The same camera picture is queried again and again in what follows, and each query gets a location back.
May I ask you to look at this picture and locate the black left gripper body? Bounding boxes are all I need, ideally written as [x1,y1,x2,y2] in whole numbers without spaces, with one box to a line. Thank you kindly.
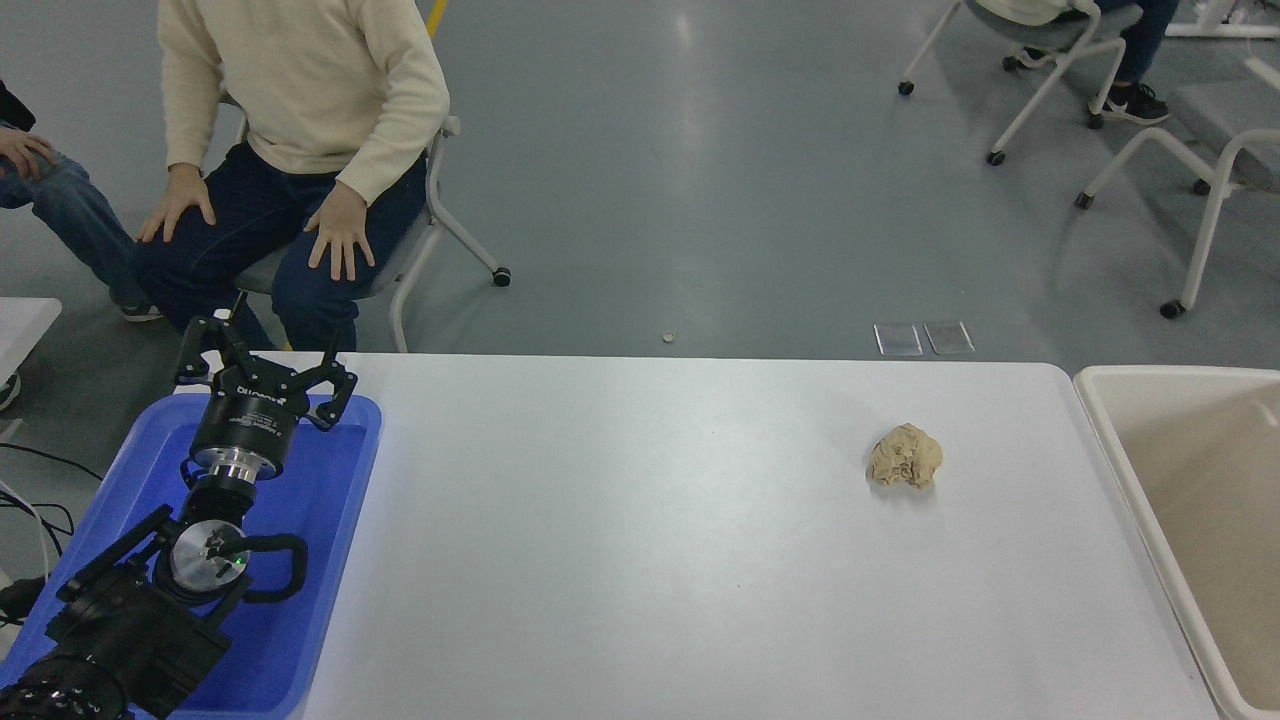
[190,370,307,473]

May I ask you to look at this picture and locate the seated person's right hand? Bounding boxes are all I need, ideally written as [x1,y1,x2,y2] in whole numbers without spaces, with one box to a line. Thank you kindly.
[135,163,217,244]

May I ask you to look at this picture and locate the seated person's left hand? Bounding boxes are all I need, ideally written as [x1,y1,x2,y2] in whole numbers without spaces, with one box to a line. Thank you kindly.
[305,180,377,283]

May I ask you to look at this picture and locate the edge person's hand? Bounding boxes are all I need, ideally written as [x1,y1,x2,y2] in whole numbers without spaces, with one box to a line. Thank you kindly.
[0,125,57,182]

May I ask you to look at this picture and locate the grey office chair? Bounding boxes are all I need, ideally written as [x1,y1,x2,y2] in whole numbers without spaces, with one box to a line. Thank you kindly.
[220,90,512,353]

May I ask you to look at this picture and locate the blue plastic tray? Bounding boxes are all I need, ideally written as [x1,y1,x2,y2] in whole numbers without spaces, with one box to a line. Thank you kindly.
[0,392,385,720]

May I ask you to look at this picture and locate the person at edge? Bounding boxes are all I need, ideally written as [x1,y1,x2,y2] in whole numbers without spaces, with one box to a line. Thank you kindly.
[0,80,166,323]

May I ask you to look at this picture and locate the white side table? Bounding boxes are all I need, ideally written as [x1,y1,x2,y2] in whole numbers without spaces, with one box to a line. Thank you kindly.
[0,296,63,389]

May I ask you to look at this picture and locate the crumpled tan paper ball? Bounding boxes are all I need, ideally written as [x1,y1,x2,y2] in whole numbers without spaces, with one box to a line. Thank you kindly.
[866,422,944,491]

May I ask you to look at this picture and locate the white-legged chair with sitter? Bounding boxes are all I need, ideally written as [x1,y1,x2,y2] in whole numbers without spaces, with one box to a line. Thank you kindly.
[897,0,1151,166]

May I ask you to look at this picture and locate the distant seated person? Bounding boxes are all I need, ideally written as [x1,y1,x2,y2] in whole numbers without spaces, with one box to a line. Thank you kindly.
[975,0,1181,123]

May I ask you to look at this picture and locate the large pale bin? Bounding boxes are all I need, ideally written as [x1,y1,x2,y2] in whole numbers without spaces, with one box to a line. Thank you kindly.
[1075,365,1280,720]

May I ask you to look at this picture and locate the empty white-legged chair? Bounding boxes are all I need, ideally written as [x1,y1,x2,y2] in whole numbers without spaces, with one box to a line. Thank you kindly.
[1075,55,1280,321]

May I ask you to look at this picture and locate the white furniture base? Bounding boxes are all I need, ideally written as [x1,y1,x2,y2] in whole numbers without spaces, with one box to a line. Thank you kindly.
[1165,0,1280,41]

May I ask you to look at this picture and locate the black floor cable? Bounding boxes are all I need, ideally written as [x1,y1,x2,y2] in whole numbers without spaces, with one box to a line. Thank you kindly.
[0,440,106,561]

